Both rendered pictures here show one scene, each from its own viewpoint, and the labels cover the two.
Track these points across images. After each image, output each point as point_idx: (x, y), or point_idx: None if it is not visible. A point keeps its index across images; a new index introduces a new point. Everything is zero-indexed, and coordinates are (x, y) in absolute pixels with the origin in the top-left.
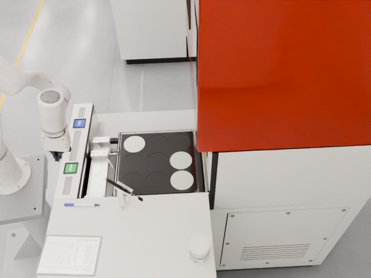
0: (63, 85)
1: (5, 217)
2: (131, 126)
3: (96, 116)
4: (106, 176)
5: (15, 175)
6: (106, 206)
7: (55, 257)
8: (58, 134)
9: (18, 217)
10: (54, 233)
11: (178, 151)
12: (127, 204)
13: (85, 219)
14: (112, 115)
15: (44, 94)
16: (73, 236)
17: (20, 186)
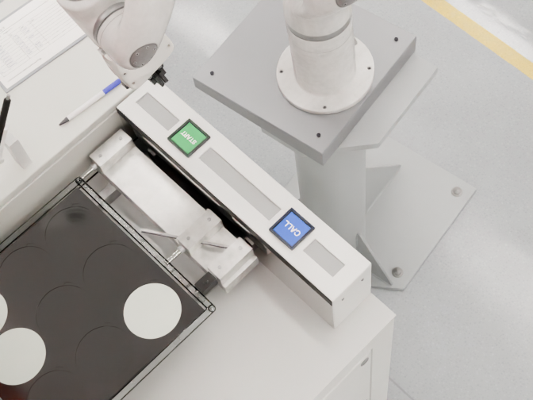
0: (118, 41)
1: (242, 28)
2: (246, 382)
3: (358, 340)
4: (143, 211)
5: (293, 64)
6: (47, 133)
7: (47, 18)
8: None
9: (222, 44)
10: (87, 39)
11: (39, 370)
12: (13, 164)
13: (60, 90)
14: (326, 375)
15: None
16: (50, 57)
17: (279, 73)
